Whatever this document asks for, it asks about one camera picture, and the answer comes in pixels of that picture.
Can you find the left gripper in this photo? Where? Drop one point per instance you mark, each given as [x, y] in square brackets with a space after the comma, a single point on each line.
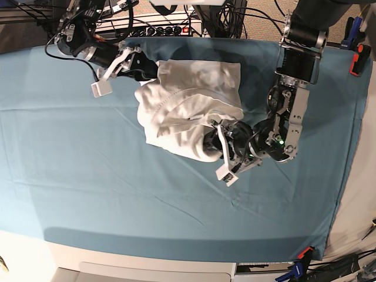
[230, 140]

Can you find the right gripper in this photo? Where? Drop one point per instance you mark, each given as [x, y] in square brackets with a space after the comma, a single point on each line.
[135, 65]

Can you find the white T-shirt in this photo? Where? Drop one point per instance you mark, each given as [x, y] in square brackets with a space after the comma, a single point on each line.
[177, 108]

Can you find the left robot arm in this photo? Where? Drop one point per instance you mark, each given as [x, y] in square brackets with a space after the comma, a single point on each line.
[303, 40]

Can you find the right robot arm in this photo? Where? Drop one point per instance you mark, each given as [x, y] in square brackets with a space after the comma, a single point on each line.
[76, 40]

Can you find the black power strip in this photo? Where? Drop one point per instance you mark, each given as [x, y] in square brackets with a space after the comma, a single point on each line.
[174, 31]

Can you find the teal table cloth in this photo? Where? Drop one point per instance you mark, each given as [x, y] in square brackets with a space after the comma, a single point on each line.
[76, 170]

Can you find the orange black clamp bottom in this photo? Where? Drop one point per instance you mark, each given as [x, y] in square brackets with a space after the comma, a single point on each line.
[305, 251]

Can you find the orange black clamp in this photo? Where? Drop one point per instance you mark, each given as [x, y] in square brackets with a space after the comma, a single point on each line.
[305, 251]
[362, 53]

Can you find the blue black clamp bottom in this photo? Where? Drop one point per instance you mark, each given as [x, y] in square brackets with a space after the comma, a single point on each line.
[297, 270]

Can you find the blue black clamp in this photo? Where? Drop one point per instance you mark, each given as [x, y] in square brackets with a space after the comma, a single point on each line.
[350, 40]
[297, 270]

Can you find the orange black clamp top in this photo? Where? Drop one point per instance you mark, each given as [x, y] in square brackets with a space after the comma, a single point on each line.
[362, 53]

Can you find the blue black clamp top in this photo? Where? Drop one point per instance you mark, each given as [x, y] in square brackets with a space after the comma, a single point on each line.
[350, 40]

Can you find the white cabinet under table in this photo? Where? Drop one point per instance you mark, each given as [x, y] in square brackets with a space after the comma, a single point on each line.
[138, 268]

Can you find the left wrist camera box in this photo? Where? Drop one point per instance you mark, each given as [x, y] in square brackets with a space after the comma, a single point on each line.
[224, 174]

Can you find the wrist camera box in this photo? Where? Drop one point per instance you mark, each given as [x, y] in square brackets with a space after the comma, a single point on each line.
[101, 88]
[224, 174]

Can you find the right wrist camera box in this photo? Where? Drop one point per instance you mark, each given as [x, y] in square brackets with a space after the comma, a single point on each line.
[101, 88]

